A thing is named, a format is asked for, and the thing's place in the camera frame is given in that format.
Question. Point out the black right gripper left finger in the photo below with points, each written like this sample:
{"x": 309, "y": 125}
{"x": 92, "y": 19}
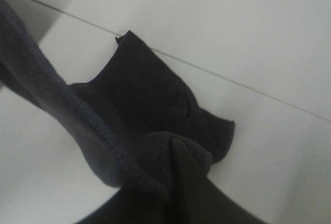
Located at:
{"x": 132, "y": 206}

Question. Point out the dark grey towel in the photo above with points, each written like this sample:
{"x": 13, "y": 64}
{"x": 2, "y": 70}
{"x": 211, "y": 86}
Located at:
{"x": 125, "y": 118}

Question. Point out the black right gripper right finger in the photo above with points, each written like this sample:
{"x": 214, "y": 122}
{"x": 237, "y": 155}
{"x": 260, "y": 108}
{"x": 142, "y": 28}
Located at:
{"x": 198, "y": 200}

